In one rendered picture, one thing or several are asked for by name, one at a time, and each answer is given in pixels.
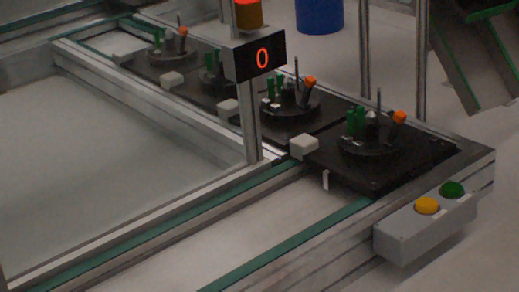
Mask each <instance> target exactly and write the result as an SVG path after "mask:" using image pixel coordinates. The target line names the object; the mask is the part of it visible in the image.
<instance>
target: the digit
mask: <svg viewBox="0 0 519 292"><path fill-rule="evenodd" d="M250 50H251V59H252V67H253V75H256V74H259V73H262V72H264V71H267V70H270V69H272V67H273V63H272V54H271V45H270V38H269V39H266V40H264V41H262V42H258V43H255V44H253V45H251V46H250Z"/></svg>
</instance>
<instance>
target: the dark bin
mask: <svg viewBox="0 0 519 292"><path fill-rule="evenodd" d="M441 1H442V2H443V3H444V4H445V5H446V6H447V7H448V8H450V9H451V10H452V11H453V13H454V14H455V15H456V16H457V17H458V18H459V19H460V21H461V22H462V23H463V24H464V25H467V24H470V23H472V22H477V21H480V20H482V19H487V18H490V17H492V16H495V15H499V14H502V13H505V12H510V11H513V10H514V8H515V6H516V4H517V0H441Z"/></svg>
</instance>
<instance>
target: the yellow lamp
mask: <svg viewBox="0 0 519 292"><path fill-rule="evenodd" d="M234 7H235V14H236V27H237V28H238V29H243V30H251V29H258V28H260V27H262V26H263V7H262V0H259V1H256V2H251V4H238V2H235V1H234Z"/></svg>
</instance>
